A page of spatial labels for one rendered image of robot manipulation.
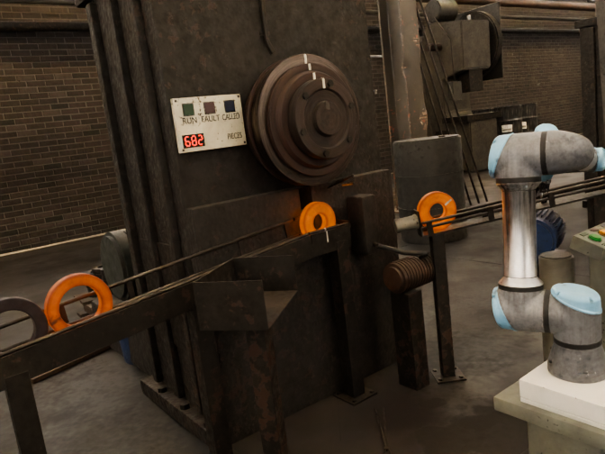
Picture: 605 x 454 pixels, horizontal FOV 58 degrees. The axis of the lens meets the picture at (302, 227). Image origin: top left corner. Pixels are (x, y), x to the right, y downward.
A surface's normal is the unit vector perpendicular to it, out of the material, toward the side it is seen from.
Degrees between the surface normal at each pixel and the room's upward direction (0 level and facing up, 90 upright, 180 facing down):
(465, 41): 92
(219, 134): 90
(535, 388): 90
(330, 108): 90
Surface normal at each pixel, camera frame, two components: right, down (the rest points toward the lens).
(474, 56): 0.52, 0.11
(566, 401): -0.78, 0.20
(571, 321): -0.51, 0.23
